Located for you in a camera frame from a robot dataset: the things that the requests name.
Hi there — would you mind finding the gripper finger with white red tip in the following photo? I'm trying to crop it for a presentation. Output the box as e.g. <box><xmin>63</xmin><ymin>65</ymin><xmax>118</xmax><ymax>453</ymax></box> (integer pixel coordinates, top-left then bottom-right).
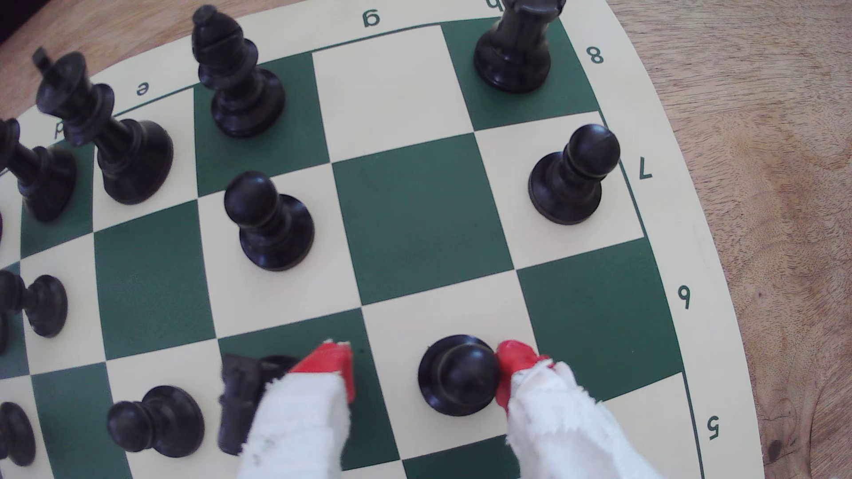
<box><xmin>236</xmin><ymin>341</ymin><xmax>356</xmax><ymax>479</ymax></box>
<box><xmin>495</xmin><ymin>339</ymin><xmax>660</xmax><ymax>479</ymax></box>

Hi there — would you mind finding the black pawn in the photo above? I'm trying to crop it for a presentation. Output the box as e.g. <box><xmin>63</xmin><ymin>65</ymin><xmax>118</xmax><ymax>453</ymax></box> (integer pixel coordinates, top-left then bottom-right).
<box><xmin>0</xmin><ymin>269</ymin><xmax>69</xmax><ymax>338</ymax></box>
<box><xmin>106</xmin><ymin>385</ymin><xmax>206</xmax><ymax>459</ymax></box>
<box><xmin>224</xmin><ymin>171</ymin><xmax>315</xmax><ymax>271</ymax></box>
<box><xmin>529</xmin><ymin>124</ymin><xmax>621</xmax><ymax>226</ymax></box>
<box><xmin>418</xmin><ymin>334</ymin><xmax>501</xmax><ymax>417</ymax></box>

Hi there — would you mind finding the green cream chess board mat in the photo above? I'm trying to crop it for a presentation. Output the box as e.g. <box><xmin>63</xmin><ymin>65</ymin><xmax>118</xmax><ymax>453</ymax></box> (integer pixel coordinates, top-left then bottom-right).
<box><xmin>0</xmin><ymin>0</ymin><xmax>766</xmax><ymax>479</ymax></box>

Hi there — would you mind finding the black knight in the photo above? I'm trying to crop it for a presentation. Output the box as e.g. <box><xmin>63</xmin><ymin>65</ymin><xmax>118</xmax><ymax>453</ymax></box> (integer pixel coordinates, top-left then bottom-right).
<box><xmin>0</xmin><ymin>401</ymin><xmax>37</xmax><ymax>467</ymax></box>
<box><xmin>217</xmin><ymin>353</ymin><xmax>300</xmax><ymax>456</ymax></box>

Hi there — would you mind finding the black king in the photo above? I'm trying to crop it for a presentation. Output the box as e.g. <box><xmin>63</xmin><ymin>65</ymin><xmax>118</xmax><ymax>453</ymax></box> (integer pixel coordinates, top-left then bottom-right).
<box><xmin>32</xmin><ymin>47</ymin><xmax>174</xmax><ymax>205</ymax></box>

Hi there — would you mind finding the black bishop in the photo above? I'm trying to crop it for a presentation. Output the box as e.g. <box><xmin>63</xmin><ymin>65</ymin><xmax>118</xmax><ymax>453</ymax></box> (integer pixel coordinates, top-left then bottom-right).
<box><xmin>192</xmin><ymin>5</ymin><xmax>286</xmax><ymax>138</ymax></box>

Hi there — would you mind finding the black queen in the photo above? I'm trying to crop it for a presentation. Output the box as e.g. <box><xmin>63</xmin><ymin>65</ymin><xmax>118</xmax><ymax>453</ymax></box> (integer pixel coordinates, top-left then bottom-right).
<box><xmin>0</xmin><ymin>118</ymin><xmax>77</xmax><ymax>223</ymax></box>

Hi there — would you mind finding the black rook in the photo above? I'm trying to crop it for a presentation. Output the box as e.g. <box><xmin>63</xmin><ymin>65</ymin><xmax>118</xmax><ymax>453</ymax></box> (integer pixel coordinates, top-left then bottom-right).
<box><xmin>473</xmin><ymin>0</ymin><xmax>567</xmax><ymax>93</ymax></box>

